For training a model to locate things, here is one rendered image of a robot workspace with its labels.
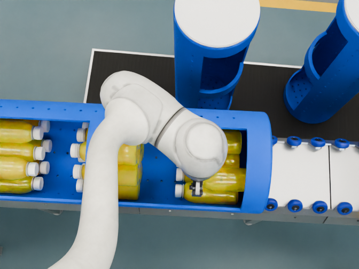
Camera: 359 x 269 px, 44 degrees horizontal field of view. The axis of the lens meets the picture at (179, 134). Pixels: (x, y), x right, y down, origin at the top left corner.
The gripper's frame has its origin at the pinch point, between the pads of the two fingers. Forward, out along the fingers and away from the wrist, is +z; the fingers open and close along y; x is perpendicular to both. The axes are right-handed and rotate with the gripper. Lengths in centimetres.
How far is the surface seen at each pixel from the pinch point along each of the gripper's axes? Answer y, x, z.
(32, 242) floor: -18, 79, 112
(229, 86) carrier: 46, -13, 51
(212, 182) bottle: -1.3, -4.4, 0.4
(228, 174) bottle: 1.2, -8.6, 0.2
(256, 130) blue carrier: 11.2, -14.6, -9.5
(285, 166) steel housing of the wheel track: 8.1, -28.2, 20.3
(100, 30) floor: 101, 57, 112
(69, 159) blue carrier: 6.2, 39.6, 16.4
